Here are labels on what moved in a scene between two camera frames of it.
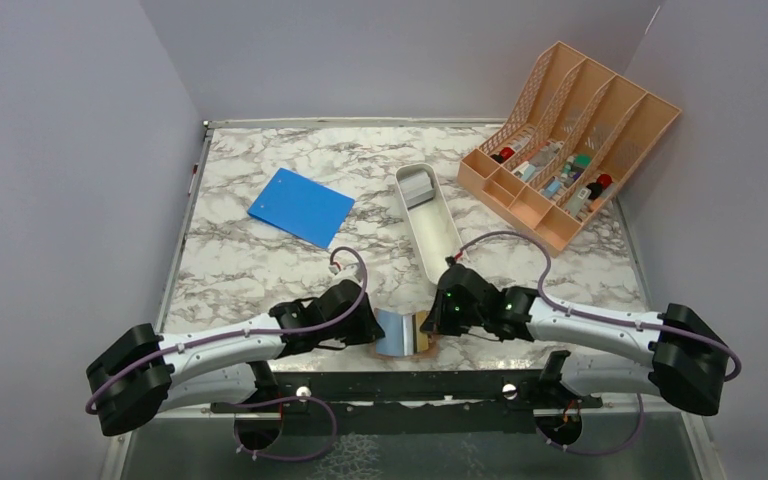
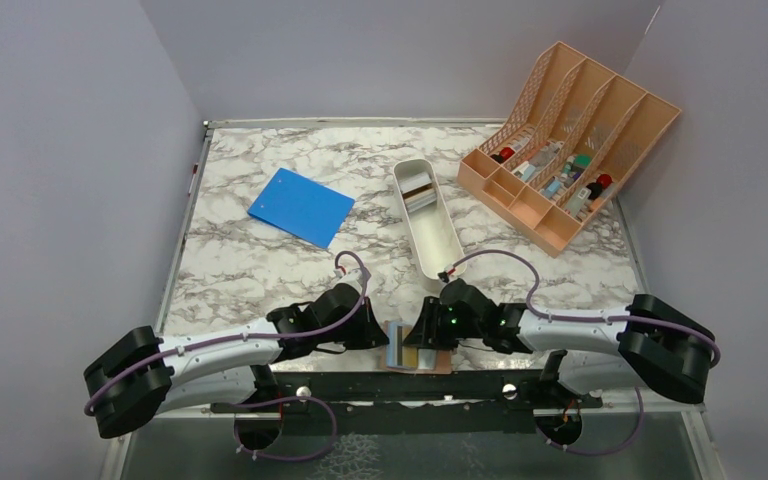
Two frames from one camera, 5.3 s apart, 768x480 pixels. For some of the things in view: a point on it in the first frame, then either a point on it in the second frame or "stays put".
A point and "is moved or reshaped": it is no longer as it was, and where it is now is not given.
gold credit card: [422, 338] is moved or reshaped
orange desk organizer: [573, 136] stays put
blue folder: [302, 207] stays put
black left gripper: [369, 330] stays put
